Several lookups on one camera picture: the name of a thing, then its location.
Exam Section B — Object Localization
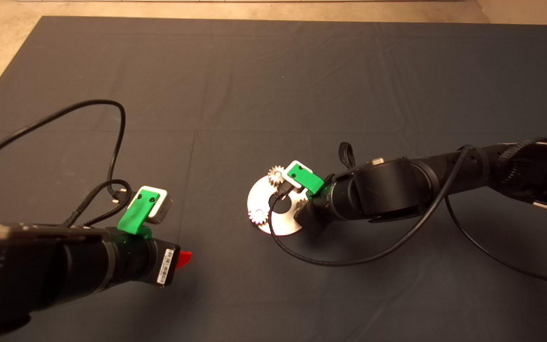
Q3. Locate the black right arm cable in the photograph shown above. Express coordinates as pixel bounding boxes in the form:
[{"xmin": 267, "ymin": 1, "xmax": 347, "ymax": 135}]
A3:
[{"xmin": 443, "ymin": 194, "xmax": 547, "ymax": 287}]

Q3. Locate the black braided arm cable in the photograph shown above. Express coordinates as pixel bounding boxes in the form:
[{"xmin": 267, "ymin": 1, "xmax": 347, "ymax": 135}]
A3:
[{"xmin": 496, "ymin": 137, "xmax": 547, "ymax": 164}]

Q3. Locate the black camera cable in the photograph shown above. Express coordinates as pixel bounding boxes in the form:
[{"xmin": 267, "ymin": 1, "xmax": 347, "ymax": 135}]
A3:
[
  {"xmin": 0, "ymin": 99, "xmax": 127, "ymax": 200},
  {"xmin": 268, "ymin": 145, "xmax": 472, "ymax": 266}
]

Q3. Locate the right wrist camera green mount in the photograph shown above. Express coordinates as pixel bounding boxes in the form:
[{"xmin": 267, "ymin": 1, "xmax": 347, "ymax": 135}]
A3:
[{"xmin": 281, "ymin": 161, "xmax": 325, "ymax": 200}]

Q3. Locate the black left camera cable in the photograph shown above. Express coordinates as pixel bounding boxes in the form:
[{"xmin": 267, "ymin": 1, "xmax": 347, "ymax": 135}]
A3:
[{"xmin": 0, "ymin": 99, "xmax": 127, "ymax": 200}]

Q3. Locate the round metal carrier plate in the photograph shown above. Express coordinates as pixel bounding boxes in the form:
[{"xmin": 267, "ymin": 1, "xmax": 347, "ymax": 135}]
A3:
[{"xmin": 247, "ymin": 175, "xmax": 305, "ymax": 236}]

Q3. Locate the wrist camera green mount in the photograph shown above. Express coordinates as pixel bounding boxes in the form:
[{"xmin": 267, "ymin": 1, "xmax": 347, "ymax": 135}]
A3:
[
  {"xmin": 117, "ymin": 186, "xmax": 173, "ymax": 238},
  {"xmin": 281, "ymin": 161, "xmax": 325, "ymax": 200}
]

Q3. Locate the black right camera cable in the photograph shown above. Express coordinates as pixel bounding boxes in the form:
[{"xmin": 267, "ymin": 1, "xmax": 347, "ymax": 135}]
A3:
[{"xmin": 268, "ymin": 145, "xmax": 472, "ymax": 266}]

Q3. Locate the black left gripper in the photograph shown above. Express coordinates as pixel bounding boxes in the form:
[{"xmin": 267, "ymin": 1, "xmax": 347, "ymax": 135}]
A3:
[{"xmin": 110, "ymin": 235, "xmax": 192, "ymax": 287}]

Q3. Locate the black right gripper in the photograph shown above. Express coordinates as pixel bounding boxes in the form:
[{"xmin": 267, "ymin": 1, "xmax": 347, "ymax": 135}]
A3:
[{"xmin": 295, "ymin": 178, "xmax": 348, "ymax": 237}]

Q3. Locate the left wrist camera green mount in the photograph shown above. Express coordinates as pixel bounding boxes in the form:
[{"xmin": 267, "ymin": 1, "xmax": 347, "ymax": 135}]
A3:
[{"xmin": 117, "ymin": 186, "xmax": 173, "ymax": 238}]

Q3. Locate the thin black braided cable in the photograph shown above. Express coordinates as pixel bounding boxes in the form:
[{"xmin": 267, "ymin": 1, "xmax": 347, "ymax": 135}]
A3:
[{"xmin": 64, "ymin": 179, "xmax": 133, "ymax": 228}]

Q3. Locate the dark grey table cloth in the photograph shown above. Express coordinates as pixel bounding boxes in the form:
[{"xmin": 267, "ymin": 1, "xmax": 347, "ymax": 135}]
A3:
[{"xmin": 0, "ymin": 17, "xmax": 547, "ymax": 342}]

